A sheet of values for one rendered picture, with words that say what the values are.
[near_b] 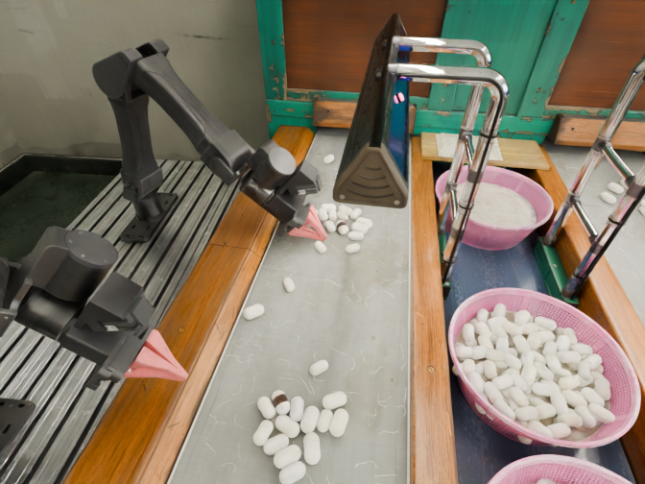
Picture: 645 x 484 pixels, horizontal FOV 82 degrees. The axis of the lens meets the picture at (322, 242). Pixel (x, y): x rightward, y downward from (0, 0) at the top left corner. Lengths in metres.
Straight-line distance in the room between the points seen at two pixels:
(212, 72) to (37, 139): 1.27
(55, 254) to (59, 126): 2.35
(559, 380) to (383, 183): 0.45
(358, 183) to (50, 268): 0.34
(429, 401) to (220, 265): 0.44
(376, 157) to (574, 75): 0.94
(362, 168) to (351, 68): 0.81
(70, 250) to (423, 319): 0.51
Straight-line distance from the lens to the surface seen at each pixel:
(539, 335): 0.74
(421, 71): 0.57
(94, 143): 2.73
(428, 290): 0.71
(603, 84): 1.30
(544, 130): 1.29
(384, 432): 0.58
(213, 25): 2.11
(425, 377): 0.60
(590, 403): 0.72
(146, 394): 0.62
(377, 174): 0.38
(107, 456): 0.61
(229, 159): 0.72
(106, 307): 0.44
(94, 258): 0.48
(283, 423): 0.56
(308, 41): 1.18
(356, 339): 0.65
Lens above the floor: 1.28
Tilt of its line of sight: 42 degrees down
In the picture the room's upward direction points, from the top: straight up
